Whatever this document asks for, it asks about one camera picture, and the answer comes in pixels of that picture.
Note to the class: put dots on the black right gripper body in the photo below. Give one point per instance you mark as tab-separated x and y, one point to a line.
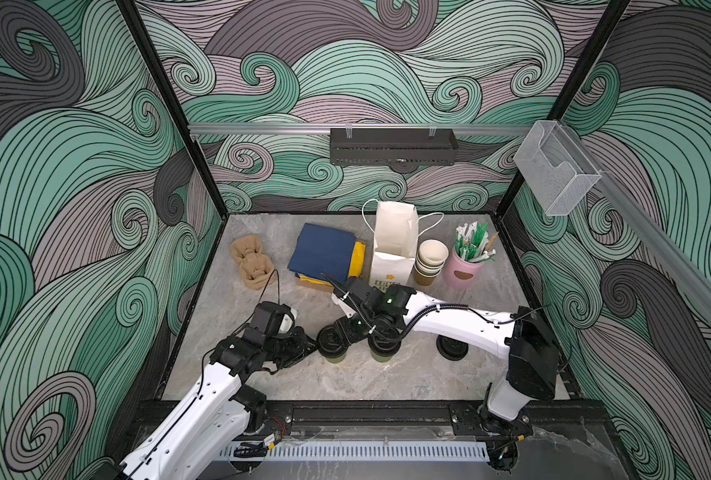
356	325

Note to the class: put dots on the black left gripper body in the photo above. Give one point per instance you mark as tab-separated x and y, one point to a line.
287	349

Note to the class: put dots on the green paper coffee cup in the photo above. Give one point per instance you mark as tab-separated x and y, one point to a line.
381	358

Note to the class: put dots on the white paper takeout bag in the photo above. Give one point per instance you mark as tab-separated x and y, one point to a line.
396	228

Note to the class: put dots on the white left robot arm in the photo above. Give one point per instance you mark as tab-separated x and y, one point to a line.
220	406

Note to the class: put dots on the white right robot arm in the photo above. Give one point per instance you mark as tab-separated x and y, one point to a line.
521	338

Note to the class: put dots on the brown cardboard napkin box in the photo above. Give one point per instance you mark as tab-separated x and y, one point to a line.
312	283

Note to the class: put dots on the navy blue napkin stack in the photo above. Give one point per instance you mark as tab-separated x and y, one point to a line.
323	252

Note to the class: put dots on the brown pulp cup carrier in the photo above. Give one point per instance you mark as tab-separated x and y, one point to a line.
255	267

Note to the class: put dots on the stack of paper cups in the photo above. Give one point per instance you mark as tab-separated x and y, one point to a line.
431	258

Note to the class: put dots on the pink straw holder cup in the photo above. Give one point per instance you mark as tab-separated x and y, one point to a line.
460	274

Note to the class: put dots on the stack of black lids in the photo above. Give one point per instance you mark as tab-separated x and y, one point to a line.
451	349

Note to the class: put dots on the white wrapped straw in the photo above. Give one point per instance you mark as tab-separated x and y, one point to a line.
461	241

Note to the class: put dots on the green wrapped straw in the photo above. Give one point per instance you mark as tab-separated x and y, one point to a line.
479	240

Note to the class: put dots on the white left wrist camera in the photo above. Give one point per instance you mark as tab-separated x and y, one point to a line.
288	322

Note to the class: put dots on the white slotted cable duct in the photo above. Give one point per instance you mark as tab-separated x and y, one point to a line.
366	451

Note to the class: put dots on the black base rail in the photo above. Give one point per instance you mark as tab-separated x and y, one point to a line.
303	418

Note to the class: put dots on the black wall shelf tray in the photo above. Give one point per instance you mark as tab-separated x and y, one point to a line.
382	146

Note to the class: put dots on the clear acrylic wall holder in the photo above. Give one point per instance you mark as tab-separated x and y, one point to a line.
556	166

